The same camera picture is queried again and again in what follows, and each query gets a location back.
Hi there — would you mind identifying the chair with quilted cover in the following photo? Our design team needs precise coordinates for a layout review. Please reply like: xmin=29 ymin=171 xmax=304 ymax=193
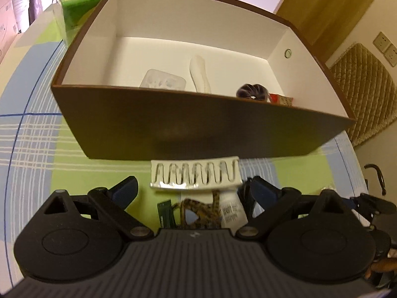
xmin=330 ymin=43 xmax=397 ymax=148

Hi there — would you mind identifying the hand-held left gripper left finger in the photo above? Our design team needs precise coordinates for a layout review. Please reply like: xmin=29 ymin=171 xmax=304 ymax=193
xmin=43 ymin=176 xmax=154 ymax=241

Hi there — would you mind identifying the green and white tube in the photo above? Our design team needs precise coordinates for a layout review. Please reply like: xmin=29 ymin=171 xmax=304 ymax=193
xmin=158 ymin=200 xmax=176 ymax=228

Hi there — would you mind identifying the leopard print hair clip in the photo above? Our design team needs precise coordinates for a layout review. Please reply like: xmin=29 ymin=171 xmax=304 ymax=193
xmin=172 ymin=191 xmax=222 ymax=228

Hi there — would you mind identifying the clear box of floss picks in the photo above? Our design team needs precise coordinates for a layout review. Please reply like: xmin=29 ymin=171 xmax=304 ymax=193
xmin=139 ymin=69 xmax=187 ymax=90

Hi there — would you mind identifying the wooden door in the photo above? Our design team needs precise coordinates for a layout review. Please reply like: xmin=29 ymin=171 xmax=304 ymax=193
xmin=276 ymin=0 xmax=385 ymax=66

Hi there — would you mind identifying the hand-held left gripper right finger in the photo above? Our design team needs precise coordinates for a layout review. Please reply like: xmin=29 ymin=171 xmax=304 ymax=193
xmin=236 ymin=176 xmax=355 ymax=241

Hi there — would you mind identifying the person's right hand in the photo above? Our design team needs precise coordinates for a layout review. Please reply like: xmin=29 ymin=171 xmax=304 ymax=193
xmin=364 ymin=258 xmax=397 ymax=281

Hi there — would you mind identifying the brown cardboard box white inside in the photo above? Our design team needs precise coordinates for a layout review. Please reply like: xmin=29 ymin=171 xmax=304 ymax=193
xmin=50 ymin=0 xmax=357 ymax=160

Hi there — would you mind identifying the white cleaning brush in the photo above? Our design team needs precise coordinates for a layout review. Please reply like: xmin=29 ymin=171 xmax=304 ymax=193
xmin=189 ymin=55 xmax=212 ymax=94

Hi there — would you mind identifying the green tissue multipack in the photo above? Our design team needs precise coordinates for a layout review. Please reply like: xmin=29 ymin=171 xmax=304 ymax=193
xmin=50 ymin=0 xmax=187 ymax=48

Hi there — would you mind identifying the white pill bottle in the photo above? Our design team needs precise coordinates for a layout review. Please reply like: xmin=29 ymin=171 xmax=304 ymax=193
xmin=219 ymin=191 xmax=249 ymax=227

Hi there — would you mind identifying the black cable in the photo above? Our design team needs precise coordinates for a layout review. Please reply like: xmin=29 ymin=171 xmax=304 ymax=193
xmin=237 ymin=178 xmax=258 ymax=218

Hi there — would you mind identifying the purple velvet scrunchie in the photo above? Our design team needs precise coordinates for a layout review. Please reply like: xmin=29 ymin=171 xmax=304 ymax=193
xmin=236 ymin=84 xmax=270 ymax=103

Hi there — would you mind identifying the black curved handle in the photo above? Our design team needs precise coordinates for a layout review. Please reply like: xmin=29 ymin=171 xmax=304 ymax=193
xmin=364 ymin=164 xmax=387 ymax=197

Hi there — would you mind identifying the wall socket plate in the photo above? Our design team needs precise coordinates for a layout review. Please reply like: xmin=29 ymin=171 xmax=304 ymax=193
xmin=372 ymin=32 xmax=390 ymax=52
xmin=385 ymin=44 xmax=397 ymax=68

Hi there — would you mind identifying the white slotted soap dish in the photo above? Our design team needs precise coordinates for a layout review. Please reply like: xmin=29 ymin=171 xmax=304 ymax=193
xmin=150 ymin=156 xmax=244 ymax=190

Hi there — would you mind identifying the red snack packet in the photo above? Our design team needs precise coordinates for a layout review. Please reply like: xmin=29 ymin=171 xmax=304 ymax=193
xmin=268 ymin=93 xmax=294 ymax=108

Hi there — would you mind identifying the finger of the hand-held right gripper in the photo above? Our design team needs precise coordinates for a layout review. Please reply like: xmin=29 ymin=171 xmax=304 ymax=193
xmin=350 ymin=193 xmax=397 ymax=222

